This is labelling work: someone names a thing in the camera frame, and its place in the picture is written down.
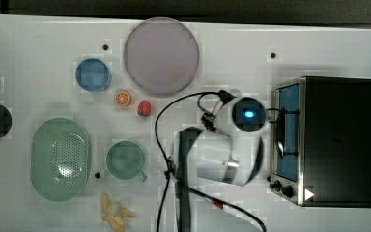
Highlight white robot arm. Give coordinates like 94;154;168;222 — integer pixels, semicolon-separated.
171;97;268;232

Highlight green oval strainer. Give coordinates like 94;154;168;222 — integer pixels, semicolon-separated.
30;118;92;202

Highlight strawberry toy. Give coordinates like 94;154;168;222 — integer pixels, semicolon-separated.
137;100;152;117

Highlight lilac round plate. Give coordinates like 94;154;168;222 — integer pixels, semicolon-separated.
124;17;200;96

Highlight orange slice toy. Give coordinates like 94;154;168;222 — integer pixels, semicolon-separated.
114;91;131;107

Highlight green mug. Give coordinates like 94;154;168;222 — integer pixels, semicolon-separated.
105;140;148;182

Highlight blue bowl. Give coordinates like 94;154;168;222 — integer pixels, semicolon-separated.
74;58;112;92

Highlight peeled banana toy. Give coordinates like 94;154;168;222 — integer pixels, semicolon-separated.
101;193;134;232

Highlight black toaster oven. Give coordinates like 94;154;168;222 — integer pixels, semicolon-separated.
268;76;371;208

